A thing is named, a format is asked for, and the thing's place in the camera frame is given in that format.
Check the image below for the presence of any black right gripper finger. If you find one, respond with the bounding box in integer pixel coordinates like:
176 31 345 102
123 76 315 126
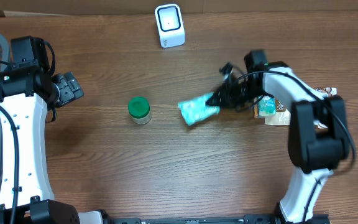
210 88 224 100
206 98 221 106

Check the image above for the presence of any teal tissue pack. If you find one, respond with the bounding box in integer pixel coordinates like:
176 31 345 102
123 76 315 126
178 92 220 126

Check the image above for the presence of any beige plastic pouch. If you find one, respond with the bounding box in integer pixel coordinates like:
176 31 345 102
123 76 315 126
265 87 337 126

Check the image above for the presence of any blue Kleenex tissue pack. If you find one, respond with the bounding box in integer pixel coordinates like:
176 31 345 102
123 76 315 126
258 96 276 117

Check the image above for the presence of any green lid jar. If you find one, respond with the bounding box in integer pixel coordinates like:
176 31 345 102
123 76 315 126
127 96 152 125

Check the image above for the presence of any orange white tissue pack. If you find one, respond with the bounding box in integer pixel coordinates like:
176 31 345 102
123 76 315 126
253 98 259 118

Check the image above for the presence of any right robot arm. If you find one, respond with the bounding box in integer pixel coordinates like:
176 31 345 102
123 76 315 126
206 50 356 223

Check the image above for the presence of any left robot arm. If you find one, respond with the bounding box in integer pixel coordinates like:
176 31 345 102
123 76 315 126
0 36 111 223

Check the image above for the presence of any white barcode scanner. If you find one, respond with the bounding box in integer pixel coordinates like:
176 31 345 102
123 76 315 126
155 3 186 49

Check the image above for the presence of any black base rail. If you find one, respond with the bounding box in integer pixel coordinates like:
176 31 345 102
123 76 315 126
107 213 332 224

